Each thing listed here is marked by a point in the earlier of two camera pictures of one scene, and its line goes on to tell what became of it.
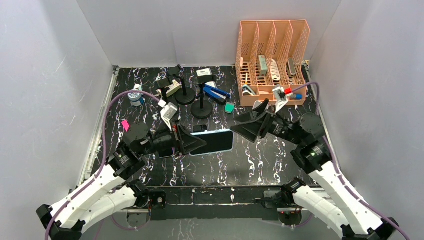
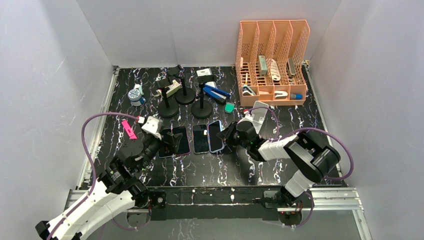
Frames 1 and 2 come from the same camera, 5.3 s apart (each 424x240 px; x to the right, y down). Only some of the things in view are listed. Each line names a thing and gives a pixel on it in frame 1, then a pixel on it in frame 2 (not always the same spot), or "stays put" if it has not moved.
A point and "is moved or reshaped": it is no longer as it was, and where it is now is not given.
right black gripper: x=250 y=130 to x=227 y=133
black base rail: x=219 y=203 stays put
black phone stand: x=203 y=109 stays put
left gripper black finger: x=188 y=142 to x=176 y=138
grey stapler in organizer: x=263 y=65 stays put
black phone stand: x=184 y=96 stays put
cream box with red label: x=174 y=87 stays put
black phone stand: x=162 y=84 is moved or reshaped
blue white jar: x=136 y=99 stays put
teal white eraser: x=229 y=107 stays put
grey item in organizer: x=291 y=67 stays put
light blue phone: x=217 y=141 is moved or reshaped
